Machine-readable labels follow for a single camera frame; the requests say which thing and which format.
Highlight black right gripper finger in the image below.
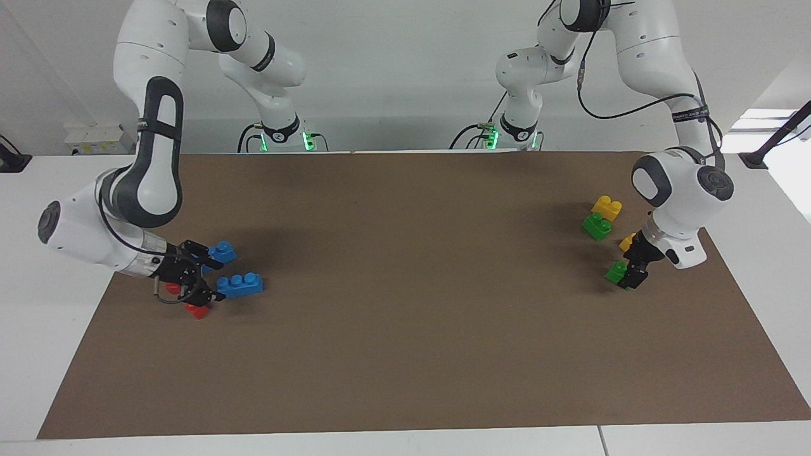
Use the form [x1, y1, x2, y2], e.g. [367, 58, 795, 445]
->
[180, 240, 217, 267]
[184, 281, 226, 304]

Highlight blue three-stud toy brick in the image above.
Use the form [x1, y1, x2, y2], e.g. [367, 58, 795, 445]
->
[217, 272, 264, 299]
[203, 241, 238, 274]

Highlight brown table mat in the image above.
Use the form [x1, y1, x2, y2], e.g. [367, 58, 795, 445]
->
[37, 151, 811, 440]

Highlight black right base cable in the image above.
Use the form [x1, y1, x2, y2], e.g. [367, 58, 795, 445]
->
[238, 122, 267, 153]

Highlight black base cable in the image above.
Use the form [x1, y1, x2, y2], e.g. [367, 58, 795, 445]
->
[450, 122, 502, 150]
[238, 122, 267, 153]

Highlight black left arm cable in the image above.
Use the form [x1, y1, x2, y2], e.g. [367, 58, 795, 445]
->
[573, 25, 726, 169]

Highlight white wall power box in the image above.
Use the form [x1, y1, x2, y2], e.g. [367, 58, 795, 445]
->
[63, 122, 137, 156]

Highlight black camera stand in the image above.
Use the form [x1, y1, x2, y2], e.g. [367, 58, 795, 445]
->
[738, 100, 811, 170]
[0, 134, 32, 173]

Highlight black left base cable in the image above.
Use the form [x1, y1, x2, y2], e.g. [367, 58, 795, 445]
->
[450, 122, 502, 150]

